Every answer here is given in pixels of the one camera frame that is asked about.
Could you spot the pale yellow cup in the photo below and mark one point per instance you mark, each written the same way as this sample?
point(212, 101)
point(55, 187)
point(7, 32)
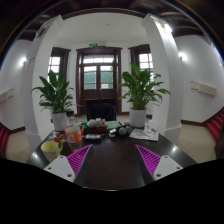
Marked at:
point(50, 151)

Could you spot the black and grey headphones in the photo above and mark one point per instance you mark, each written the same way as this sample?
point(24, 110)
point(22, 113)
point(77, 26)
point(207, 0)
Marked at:
point(125, 130)

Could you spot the dark-framed window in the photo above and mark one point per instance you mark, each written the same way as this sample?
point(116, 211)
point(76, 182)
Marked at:
point(145, 61)
point(54, 65)

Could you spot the white printed magazine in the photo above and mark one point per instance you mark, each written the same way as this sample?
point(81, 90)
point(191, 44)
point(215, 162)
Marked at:
point(144, 134)

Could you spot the black chair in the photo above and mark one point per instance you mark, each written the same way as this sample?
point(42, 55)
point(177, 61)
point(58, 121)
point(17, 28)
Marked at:
point(101, 110)

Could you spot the dark wooden double door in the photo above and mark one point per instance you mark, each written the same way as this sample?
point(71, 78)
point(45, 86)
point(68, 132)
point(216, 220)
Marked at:
point(98, 76)

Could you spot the potted plant in white pot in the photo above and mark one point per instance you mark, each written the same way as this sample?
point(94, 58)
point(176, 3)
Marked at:
point(140, 88)
point(55, 96)

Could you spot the white wall-mounted unit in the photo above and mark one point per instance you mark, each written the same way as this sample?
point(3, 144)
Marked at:
point(6, 95)
point(204, 88)

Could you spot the wooden tray with small jars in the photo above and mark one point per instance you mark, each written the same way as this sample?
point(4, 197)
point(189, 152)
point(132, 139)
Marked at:
point(97, 127)

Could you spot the clear bottle with orange label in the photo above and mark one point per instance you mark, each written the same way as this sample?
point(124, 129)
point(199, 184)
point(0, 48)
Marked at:
point(74, 134)

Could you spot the green exit sign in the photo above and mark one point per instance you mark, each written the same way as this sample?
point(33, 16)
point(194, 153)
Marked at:
point(92, 44)

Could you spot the white paper notice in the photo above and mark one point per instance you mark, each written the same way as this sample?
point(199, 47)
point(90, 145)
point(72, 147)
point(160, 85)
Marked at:
point(30, 62)

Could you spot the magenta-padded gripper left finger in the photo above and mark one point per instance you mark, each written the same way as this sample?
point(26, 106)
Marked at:
point(59, 166)

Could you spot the glowing wall lamp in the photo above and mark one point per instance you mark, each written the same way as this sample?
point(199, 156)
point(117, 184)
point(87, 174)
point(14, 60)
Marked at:
point(23, 61)
point(182, 56)

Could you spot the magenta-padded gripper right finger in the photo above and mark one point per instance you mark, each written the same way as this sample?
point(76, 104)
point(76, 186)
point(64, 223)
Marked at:
point(166, 166)

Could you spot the green book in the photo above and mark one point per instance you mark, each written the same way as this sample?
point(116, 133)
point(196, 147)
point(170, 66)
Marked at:
point(112, 125)

